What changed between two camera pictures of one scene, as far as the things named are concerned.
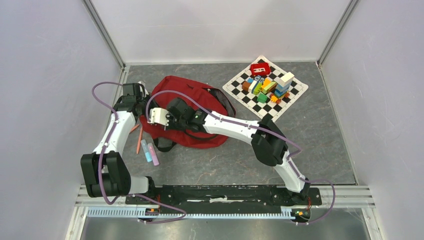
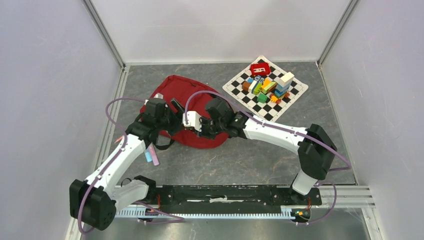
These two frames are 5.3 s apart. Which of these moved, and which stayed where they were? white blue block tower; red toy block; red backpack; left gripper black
Moved: left gripper black
Stayed: white blue block tower; red toy block; red backpack
